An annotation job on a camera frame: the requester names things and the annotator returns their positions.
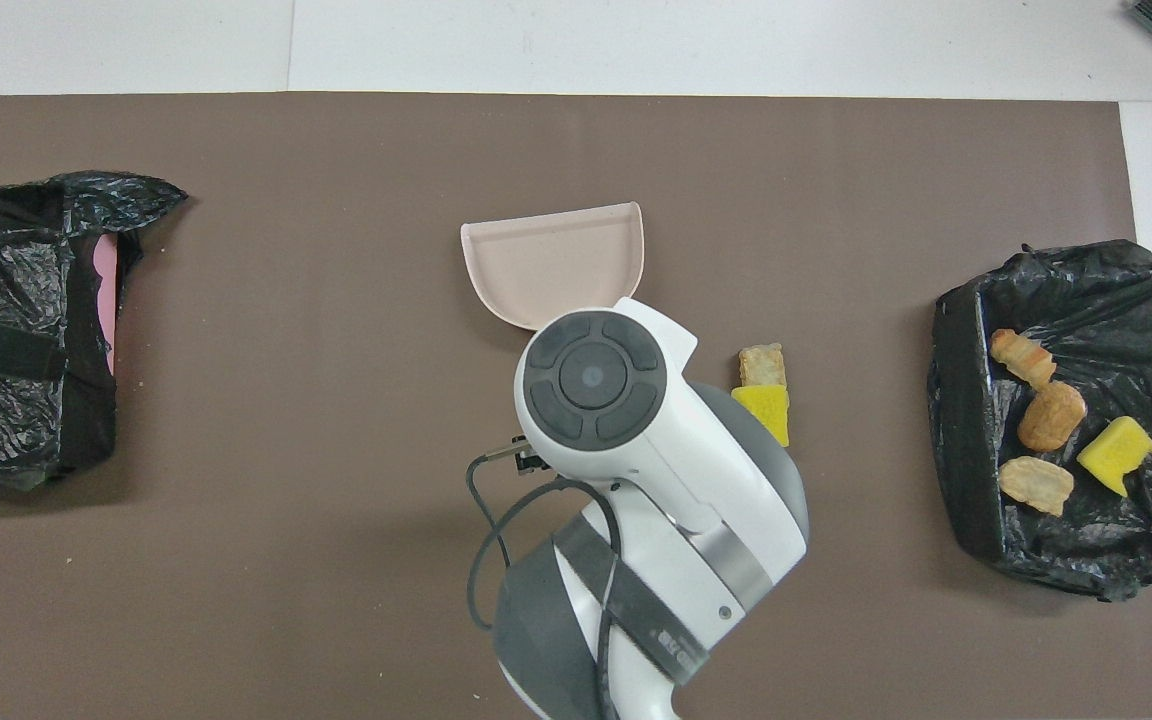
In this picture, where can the black plastic trash bag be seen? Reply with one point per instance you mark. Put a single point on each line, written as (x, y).
(1136, 330)
(6, 250)

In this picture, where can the pink plastic bin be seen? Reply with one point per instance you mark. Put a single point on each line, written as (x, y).
(108, 300)

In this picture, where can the pale croissant piece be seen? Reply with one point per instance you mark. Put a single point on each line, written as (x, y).
(1036, 482)

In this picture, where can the striped croissant piece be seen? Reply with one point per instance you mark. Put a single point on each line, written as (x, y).
(1024, 360)

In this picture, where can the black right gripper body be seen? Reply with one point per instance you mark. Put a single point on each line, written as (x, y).
(528, 460)

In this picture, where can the pale crusty bread piece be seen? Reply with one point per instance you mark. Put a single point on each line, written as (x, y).
(762, 366)

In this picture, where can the brown oval bread roll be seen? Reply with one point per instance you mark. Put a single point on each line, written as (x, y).
(1051, 418)

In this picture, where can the brown table mat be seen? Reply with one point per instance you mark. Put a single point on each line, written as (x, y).
(286, 400)

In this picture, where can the yellow sponge piece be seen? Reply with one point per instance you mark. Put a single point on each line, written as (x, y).
(1116, 450)
(768, 408)

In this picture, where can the beige plastic dustpan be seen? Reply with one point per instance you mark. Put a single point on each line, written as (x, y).
(556, 260)

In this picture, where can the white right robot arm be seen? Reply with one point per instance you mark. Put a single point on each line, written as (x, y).
(676, 470)

